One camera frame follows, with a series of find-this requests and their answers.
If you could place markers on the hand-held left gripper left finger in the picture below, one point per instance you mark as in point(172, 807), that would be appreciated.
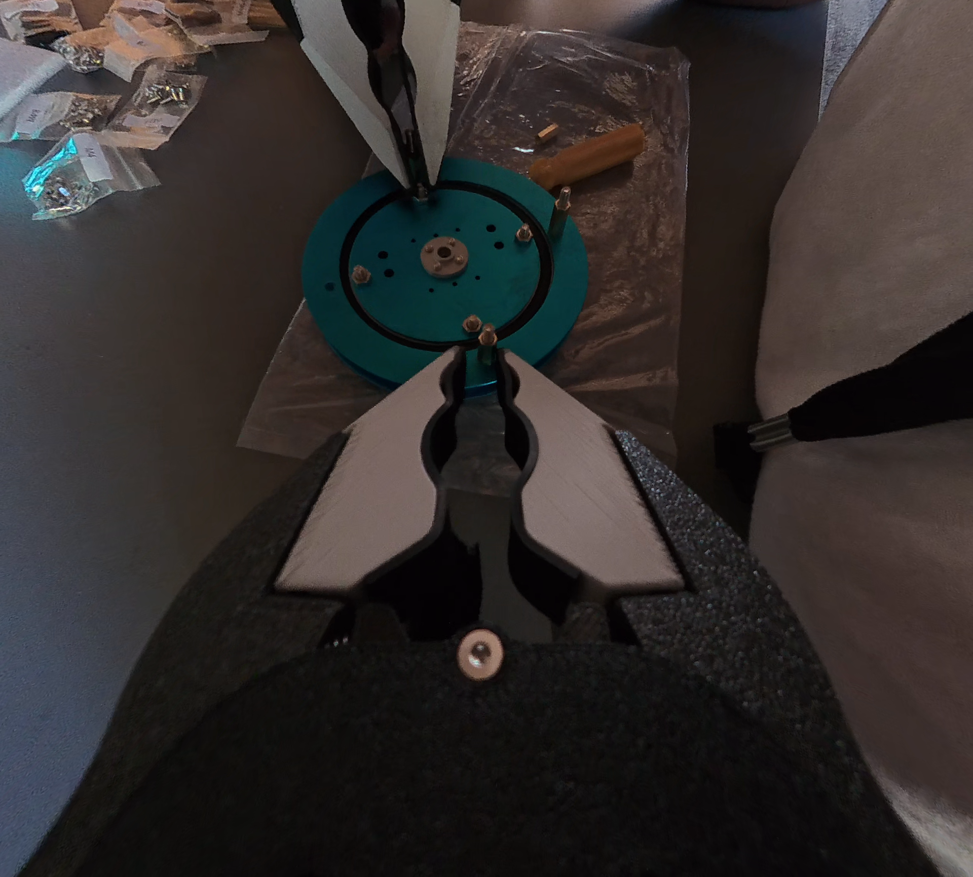
point(365, 512)

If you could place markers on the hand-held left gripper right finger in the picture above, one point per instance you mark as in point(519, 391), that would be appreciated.
point(593, 512)

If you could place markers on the blue metal turntable disc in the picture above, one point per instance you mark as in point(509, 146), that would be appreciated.
point(334, 284)

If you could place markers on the pile of small screw bags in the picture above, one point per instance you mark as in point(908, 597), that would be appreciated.
point(114, 56)

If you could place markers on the white foam sheet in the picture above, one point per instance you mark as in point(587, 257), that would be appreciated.
point(23, 75)

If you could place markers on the clear plastic bag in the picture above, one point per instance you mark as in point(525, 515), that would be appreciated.
point(623, 246)

